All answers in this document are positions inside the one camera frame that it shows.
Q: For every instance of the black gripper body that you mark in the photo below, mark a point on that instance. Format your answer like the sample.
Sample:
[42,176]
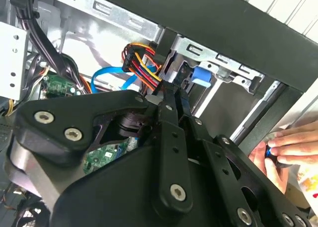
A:
[111,194]

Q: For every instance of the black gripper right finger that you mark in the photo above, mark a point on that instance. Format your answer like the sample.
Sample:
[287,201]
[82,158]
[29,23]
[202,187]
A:
[213,157]

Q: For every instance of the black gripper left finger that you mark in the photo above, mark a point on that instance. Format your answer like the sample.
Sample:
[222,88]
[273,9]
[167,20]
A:
[74,107]

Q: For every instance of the round black blue-ringed tool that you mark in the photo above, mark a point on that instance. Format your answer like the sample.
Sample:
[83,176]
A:
[269,152]

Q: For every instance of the hard disk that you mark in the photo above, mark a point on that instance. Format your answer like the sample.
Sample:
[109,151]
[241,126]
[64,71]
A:
[201,76]

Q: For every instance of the person's left hand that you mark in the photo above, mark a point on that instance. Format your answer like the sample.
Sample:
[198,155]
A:
[261,160]

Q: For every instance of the person's right hand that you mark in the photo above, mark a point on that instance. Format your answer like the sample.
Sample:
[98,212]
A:
[298,140]

